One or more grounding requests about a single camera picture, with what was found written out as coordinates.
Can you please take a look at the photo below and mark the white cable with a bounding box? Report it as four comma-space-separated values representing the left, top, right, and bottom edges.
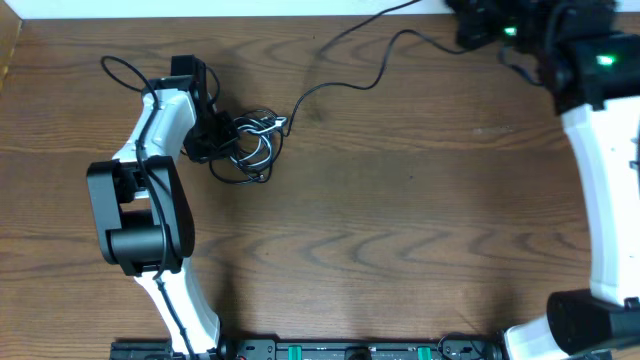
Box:
232, 115, 289, 176

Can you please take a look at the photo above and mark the black USB cable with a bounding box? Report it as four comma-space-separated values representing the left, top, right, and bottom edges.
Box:
208, 0, 471, 186

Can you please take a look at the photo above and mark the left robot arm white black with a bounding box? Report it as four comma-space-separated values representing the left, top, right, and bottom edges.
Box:
86, 55, 237, 359

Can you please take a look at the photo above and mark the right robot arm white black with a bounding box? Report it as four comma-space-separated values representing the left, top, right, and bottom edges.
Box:
451, 0, 639, 359

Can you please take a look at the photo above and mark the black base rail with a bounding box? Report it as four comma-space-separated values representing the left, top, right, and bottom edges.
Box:
109, 336, 506, 360

